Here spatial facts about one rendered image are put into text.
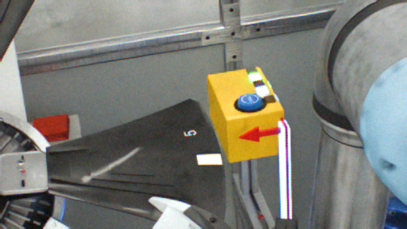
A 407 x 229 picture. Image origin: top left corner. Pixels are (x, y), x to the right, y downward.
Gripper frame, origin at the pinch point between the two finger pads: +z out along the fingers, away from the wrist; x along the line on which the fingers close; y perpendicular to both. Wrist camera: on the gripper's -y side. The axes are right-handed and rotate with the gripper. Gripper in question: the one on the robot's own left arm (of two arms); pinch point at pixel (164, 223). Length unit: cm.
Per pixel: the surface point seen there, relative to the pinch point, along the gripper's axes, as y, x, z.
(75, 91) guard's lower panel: -43, 34, 72
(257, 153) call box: -37.0, 20.7, 15.8
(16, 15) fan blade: -3.6, -16.8, 27.6
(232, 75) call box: -45, 14, 28
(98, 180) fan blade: -1.1, 0.8, 12.8
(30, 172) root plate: 3.6, 0.6, 20.4
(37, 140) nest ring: -7.1, 8.5, 34.4
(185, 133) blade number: -15.4, 1.1, 10.9
